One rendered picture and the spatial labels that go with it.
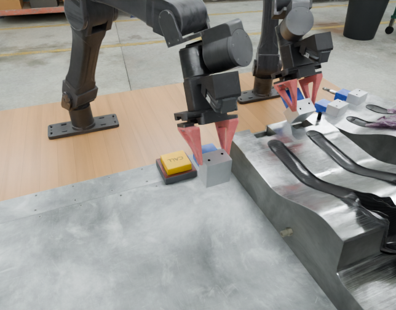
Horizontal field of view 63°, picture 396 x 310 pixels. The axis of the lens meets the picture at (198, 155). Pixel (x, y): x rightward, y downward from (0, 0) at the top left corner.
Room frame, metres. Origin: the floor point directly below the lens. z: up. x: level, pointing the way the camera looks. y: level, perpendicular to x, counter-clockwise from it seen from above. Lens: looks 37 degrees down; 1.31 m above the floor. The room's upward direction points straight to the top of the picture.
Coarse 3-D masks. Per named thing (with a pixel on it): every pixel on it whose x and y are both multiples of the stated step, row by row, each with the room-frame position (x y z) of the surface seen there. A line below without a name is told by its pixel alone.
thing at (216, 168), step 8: (208, 144) 0.52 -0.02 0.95; (208, 152) 0.48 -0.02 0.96; (216, 152) 0.48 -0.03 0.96; (224, 152) 0.48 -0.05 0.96; (208, 160) 0.46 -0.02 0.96; (216, 160) 0.45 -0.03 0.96; (224, 160) 0.45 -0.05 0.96; (200, 168) 0.46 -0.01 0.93; (208, 168) 0.44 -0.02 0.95; (216, 168) 0.44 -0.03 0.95; (224, 168) 0.45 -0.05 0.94; (200, 176) 0.46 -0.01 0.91; (208, 176) 0.44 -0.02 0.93; (216, 176) 0.44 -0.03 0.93; (224, 176) 0.45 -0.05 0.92; (208, 184) 0.44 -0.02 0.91; (216, 184) 0.45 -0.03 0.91
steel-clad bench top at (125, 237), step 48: (48, 192) 0.54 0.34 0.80; (96, 192) 0.54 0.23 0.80; (144, 192) 0.54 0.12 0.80; (192, 192) 0.54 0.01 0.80; (240, 192) 0.54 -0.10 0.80; (0, 240) 0.40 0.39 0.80; (48, 240) 0.40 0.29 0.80; (96, 240) 0.40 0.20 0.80; (144, 240) 0.40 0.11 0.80; (192, 240) 0.40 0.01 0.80; (240, 240) 0.40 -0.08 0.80; (0, 288) 0.30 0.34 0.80; (48, 288) 0.30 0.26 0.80; (96, 288) 0.30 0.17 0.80; (144, 288) 0.30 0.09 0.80; (192, 288) 0.30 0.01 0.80; (240, 288) 0.30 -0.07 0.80; (288, 288) 0.30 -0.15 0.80
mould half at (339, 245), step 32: (288, 128) 0.67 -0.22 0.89; (320, 128) 0.67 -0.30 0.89; (256, 160) 0.54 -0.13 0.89; (320, 160) 0.55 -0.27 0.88; (256, 192) 0.50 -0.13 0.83; (288, 192) 0.44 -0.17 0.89; (320, 192) 0.42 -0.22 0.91; (384, 192) 0.40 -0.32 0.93; (288, 224) 0.40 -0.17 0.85; (320, 224) 0.34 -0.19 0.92; (352, 224) 0.33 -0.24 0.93; (320, 256) 0.32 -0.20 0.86; (352, 256) 0.30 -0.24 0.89; (384, 256) 0.32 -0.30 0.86; (352, 288) 0.26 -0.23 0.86; (384, 288) 0.26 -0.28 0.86
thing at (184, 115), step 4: (196, 76) 0.51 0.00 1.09; (184, 80) 0.52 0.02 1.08; (188, 80) 0.51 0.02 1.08; (208, 108) 0.48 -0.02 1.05; (212, 108) 0.48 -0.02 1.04; (236, 108) 0.50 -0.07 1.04; (180, 112) 0.51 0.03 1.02; (184, 112) 0.49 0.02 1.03; (188, 112) 0.47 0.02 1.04; (192, 112) 0.47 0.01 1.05; (196, 112) 0.47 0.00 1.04; (200, 112) 0.48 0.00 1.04; (204, 112) 0.48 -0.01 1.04; (176, 116) 0.50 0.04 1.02; (180, 116) 0.48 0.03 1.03; (184, 116) 0.46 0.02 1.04; (188, 116) 0.47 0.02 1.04; (192, 116) 0.47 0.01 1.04; (196, 116) 0.48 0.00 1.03; (200, 116) 0.48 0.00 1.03; (176, 120) 0.50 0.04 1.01; (184, 120) 0.46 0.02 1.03
